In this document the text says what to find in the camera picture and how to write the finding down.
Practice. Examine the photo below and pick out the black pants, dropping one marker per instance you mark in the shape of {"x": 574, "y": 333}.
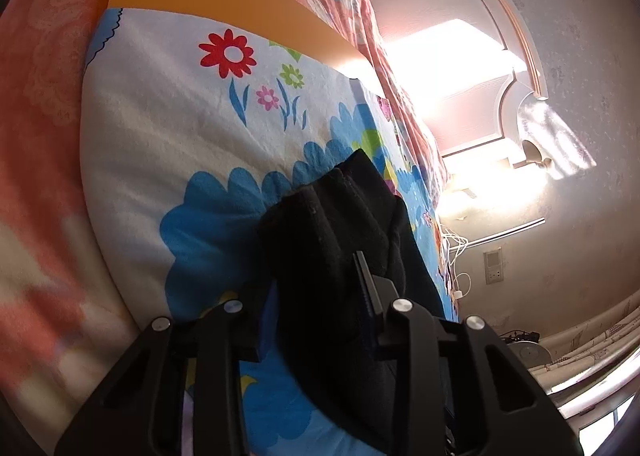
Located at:
{"x": 325, "y": 236}

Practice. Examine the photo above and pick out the cartoon printed blue blanket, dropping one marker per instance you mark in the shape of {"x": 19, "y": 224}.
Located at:
{"x": 165, "y": 126}

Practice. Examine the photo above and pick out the pink floral bedspread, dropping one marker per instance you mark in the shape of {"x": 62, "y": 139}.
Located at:
{"x": 45, "y": 61}

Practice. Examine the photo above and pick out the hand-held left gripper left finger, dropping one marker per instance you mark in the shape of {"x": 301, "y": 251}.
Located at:
{"x": 235, "y": 331}

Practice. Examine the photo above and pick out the sailboat print curtain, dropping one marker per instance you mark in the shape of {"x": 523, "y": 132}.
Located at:
{"x": 600, "y": 336}

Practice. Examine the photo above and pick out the wall socket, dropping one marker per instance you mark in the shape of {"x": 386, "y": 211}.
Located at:
{"x": 493, "y": 266}

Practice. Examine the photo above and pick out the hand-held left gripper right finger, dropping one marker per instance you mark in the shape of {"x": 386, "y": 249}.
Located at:
{"x": 372, "y": 298}

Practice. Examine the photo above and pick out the grey desk lamp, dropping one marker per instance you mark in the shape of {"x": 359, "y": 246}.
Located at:
{"x": 530, "y": 353}

